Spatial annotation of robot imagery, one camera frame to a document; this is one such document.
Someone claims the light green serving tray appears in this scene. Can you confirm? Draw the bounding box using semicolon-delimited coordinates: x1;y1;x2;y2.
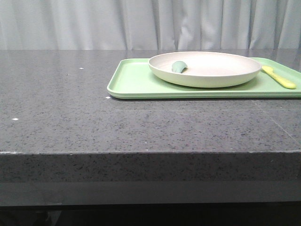
107;57;301;99

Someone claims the yellow plastic fork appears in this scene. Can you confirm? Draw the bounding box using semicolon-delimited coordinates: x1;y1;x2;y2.
261;65;297;89

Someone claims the grey pleated curtain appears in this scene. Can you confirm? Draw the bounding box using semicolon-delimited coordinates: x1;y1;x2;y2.
0;0;301;50

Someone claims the green plastic spoon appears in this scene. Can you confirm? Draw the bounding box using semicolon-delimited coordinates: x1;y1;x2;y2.
172;61;188;73

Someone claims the cream round plate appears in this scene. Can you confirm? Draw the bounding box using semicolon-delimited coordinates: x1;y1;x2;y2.
148;51;261;88

